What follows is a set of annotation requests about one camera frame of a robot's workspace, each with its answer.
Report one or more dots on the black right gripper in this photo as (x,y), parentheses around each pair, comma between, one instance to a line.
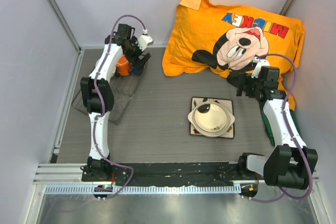
(245,80)

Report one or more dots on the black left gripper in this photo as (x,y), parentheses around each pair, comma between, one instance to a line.
(136,62)

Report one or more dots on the blue mug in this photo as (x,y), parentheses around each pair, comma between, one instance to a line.
(136,70)

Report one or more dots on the black wire dish rack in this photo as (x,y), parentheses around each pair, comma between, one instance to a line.
(121,91)

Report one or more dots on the small cream plate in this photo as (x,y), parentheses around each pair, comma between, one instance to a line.
(211,117)

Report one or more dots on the large white oval dish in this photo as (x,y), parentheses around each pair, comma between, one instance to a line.
(231,120)

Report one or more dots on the square floral plate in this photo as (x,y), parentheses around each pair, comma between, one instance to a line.
(226,103)

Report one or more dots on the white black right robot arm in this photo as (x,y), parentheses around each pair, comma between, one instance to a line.
(291,164)

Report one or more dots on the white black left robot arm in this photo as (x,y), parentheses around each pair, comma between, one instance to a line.
(123,53)

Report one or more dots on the orange mug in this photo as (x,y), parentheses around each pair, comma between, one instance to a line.
(123,67)

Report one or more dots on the orange Mickey pillow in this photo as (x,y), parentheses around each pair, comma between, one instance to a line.
(226,39)

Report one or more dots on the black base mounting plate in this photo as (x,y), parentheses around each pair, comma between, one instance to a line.
(200,174)

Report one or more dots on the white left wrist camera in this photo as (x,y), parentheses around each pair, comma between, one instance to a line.
(144,40)

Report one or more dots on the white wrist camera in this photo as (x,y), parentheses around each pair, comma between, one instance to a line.
(144,40)
(258,63)

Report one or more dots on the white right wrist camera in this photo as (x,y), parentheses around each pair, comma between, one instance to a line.
(258,63)

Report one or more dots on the aluminium frame rail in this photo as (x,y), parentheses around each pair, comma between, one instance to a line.
(71,173)

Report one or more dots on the white slotted cable duct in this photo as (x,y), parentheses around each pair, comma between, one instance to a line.
(135,190)

